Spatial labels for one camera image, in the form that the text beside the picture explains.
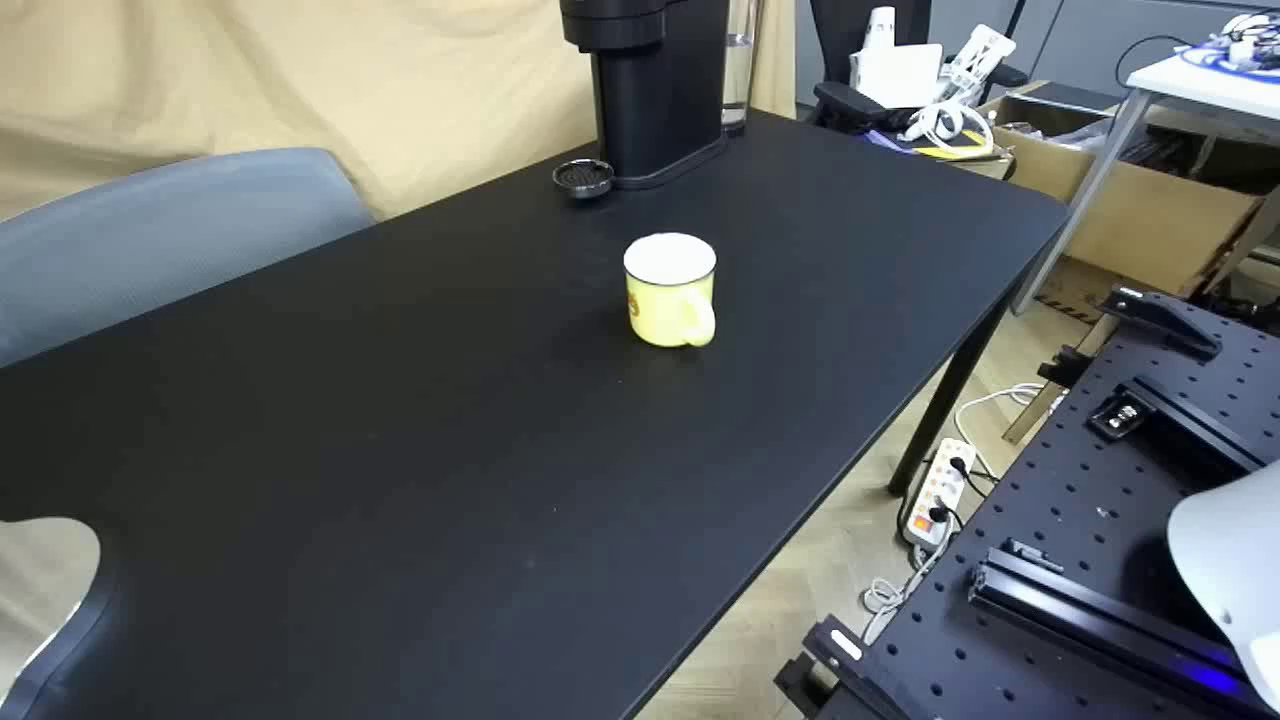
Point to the small black mounting block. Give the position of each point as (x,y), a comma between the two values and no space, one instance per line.
(1121,413)

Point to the cluttered electronics pile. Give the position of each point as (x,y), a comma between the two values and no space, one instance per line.
(1243,43)

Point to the white robot base shell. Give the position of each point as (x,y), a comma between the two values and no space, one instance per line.
(1243,560)

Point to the white power strip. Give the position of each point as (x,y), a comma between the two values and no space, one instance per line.
(936,497)

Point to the brown cardboard box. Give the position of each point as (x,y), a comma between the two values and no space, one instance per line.
(1151,226)

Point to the white side table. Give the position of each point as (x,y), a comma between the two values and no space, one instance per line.
(1207,84)

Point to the black perforated breadboard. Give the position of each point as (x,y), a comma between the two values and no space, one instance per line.
(1065,535)

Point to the black table leg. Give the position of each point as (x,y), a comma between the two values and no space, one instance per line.
(943,408)

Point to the yellow enamel mug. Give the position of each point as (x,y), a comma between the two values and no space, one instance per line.
(667,308)

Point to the beige fabric curtain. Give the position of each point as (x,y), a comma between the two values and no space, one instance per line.
(333,82)

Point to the white box device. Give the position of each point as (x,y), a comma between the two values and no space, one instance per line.
(890,64)

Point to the black column stand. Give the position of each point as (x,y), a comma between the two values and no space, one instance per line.
(640,95)

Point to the black clamp bracket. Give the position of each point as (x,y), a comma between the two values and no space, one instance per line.
(1161,320)

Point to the black aluminium rail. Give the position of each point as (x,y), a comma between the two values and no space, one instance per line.
(1092,618)

